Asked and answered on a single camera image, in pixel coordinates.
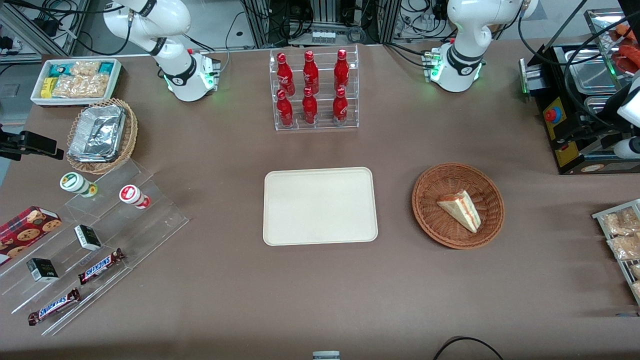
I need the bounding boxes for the brown round wicker basket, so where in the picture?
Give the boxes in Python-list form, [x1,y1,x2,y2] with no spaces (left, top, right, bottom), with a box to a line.
[411,162,505,250]

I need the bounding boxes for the small dark box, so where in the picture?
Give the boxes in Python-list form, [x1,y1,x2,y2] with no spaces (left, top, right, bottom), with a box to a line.
[26,258,60,283]
[74,224,102,251]

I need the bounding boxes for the snickers bar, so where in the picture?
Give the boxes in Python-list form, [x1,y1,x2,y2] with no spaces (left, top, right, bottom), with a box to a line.
[27,288,81,326]
[78,248,126,286]

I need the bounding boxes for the black machine with red button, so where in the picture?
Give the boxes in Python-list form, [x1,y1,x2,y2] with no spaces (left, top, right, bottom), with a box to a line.
[530,44,640,176]

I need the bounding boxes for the glass food display case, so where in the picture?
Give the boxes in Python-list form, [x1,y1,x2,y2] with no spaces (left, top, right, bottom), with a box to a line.
[584,9,640,92]

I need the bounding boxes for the clear acrylic stepped stand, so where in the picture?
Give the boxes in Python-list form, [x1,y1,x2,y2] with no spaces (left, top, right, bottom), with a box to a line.
[0,159,190,337]

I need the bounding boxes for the cream plastic tray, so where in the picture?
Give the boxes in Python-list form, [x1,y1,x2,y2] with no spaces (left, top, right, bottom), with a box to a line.
[263,167,379,247]

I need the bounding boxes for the red lid cup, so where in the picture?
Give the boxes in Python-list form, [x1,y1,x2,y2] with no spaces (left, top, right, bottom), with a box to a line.
[119,184,151,210]

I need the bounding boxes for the light wicker basket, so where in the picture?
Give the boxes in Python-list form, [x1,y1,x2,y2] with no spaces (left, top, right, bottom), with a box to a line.
[66,98,139,175]

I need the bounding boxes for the white snack bin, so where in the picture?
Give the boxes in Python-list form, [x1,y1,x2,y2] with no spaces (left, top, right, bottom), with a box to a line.
[30,58,123,107]

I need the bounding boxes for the black cable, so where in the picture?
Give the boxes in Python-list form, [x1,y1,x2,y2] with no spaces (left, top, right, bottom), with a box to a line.
[432,336,506,360]

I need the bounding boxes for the aluminium frame rack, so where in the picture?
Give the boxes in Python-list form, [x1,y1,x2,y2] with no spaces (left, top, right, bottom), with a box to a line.
[240,0,401,49]

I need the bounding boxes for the clear acrylic bottle rack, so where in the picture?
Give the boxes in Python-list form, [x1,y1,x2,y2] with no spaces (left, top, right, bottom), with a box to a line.
[269,44,360,132]

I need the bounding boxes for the red cookie box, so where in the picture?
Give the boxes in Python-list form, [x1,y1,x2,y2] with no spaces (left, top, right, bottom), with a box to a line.
[0,206,63,266]

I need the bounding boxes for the green lid cup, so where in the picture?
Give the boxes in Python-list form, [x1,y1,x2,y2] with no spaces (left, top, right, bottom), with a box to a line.
[60,172,98,198]

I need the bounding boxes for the clear cracker bag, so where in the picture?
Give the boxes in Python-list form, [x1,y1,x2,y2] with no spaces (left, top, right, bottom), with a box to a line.
[52,73,112,99]
[70,60,102,77]

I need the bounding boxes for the black clamp mount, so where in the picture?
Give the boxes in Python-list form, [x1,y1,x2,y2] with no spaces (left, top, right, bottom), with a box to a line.
[0,125,65,162]

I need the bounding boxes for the red cola bottle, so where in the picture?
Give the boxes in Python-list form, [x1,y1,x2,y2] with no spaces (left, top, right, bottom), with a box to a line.
[276,89,294,128]
[276,52,296,97]
[302,50,320,95]
[332,87,349,124]
[334,48,350,92]
[302,87,319,125]

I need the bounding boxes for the triangle sandwich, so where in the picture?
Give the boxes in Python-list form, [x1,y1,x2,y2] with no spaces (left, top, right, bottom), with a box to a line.
[436,190,482,234]

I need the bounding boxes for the aluminium foil container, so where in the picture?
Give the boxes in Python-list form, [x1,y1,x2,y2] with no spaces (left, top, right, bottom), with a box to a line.
[67,104,127,163]

